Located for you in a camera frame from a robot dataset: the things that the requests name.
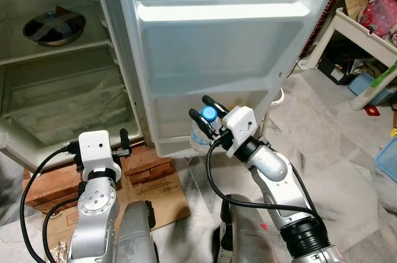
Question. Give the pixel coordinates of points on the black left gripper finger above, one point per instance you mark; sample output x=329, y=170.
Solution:
x=124, y=139

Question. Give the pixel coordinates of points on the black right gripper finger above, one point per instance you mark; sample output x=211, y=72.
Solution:
x=200, y=123
x=216, y=106

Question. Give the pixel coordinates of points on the blue-capped clear water bottle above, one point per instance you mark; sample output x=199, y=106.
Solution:
x=209, y=114

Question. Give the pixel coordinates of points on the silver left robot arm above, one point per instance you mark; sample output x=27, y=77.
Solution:
x=96, y=204

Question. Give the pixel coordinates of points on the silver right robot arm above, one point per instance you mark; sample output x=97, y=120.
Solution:
x=270, y=167

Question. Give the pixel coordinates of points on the white fridge door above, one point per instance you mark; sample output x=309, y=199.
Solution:
x=217, y=46

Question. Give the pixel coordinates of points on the white fridge body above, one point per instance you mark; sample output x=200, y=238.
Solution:
x=37, y=58

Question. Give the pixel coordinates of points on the brown cardboard sheet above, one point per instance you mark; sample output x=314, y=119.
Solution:
x=167, y=195

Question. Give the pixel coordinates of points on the clear crisper drawer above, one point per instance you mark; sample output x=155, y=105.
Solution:
x=62, y=108

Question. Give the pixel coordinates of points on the grey robot left leg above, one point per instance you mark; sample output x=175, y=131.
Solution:
x=136, y=232

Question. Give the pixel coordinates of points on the grey robot leg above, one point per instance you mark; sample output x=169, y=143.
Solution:
x=245, y=238
x=136, y=232

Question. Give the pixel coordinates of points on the grey robot right leg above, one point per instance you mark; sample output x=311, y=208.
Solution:
x=245, y=238

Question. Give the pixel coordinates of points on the red packet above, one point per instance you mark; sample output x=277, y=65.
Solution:
x=372, y=111

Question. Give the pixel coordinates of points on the black storage box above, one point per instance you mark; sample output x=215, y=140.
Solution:
x=338, y=71

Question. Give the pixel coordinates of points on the steel bowl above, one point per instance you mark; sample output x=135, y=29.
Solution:
x=56, y=30

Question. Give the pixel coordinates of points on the small blue box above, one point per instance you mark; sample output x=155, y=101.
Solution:
x=361, y=83

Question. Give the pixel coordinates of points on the red tiled column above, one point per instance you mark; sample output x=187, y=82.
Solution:
x=329, y=8

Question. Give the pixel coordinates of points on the white shelf unit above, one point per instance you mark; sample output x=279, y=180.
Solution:
x=366, y=33

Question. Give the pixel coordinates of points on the pink backpack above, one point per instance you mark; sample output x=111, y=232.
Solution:
x=381, y=15

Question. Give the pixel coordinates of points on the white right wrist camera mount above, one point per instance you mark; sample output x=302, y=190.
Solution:
x=239, y=126

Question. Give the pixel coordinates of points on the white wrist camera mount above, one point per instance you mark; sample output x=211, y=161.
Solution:
x=239, y=126
x=96, y=148

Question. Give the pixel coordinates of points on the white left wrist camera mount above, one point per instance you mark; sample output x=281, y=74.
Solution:
x=96, y=148

